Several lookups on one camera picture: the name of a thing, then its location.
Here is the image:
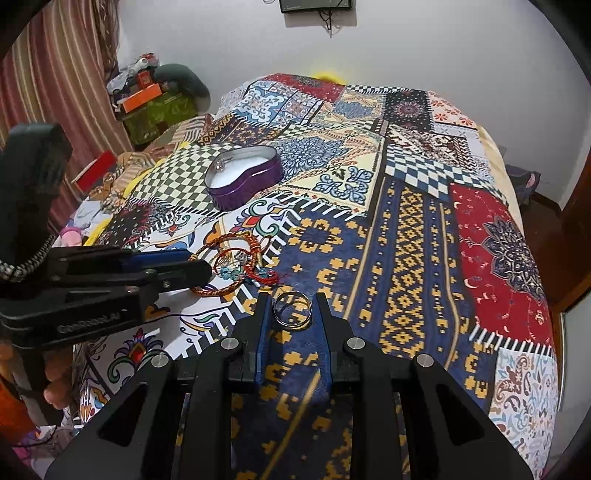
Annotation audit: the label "black white braided cord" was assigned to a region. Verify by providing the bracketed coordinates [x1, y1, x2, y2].
[0, 233, 55, 283]

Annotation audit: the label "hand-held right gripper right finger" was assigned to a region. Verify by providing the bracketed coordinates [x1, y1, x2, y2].
[315, 291, 533, 480]

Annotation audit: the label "orange red braided bracelet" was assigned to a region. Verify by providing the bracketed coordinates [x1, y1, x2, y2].
[191, 231, 283, 297]

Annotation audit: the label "wall-mounted black screen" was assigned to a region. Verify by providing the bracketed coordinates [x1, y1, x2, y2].
[279, 0, 356, 14]

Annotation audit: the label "silver ring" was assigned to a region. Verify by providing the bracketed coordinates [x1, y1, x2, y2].
[272, 292, 315, 331]

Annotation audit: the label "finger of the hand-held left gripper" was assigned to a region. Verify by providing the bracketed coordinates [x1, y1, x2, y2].
[137, 259, 214, 299]
[130, 250, 191, 269]

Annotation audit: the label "red string bracelet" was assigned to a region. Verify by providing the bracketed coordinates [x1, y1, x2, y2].
[240, 258, 281, 288]

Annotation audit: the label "teal beaded bracelet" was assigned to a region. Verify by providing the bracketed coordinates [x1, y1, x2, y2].
[216, 264, 250, 281]

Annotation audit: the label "dark cloth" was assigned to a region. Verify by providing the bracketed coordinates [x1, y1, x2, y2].
[504, 164, 542, 206]

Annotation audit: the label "orange box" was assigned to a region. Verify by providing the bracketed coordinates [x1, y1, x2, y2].
[118, 88, 163, 114]

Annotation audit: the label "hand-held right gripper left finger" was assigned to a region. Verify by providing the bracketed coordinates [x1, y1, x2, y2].
[45, 292, 274, 480]

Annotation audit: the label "purple heart-shaped tin box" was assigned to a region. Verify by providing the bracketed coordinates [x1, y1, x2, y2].
[205, 146, 284, 212]

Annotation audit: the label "red flat box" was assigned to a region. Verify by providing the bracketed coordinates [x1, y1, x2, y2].
[75, 151, 118, 192]

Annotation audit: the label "striped curtain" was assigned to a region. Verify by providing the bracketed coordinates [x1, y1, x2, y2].
[0, 4, 136, 241]

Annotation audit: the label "green patterned box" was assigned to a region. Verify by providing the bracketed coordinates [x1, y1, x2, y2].
[121, 92, 200, 145]

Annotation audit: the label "patchwork printed blanket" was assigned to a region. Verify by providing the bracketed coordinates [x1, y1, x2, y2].
[14, 71, 560, 480]

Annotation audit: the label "black hanging cables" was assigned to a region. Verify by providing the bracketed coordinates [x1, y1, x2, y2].
[318, 12, 345, 34]

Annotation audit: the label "person's left hand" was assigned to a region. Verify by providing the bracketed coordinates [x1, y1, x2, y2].
[42, 344, 75, 409]

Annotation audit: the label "pink plush toy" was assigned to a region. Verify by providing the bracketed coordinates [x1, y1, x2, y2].
[59, 225, 86, 247]

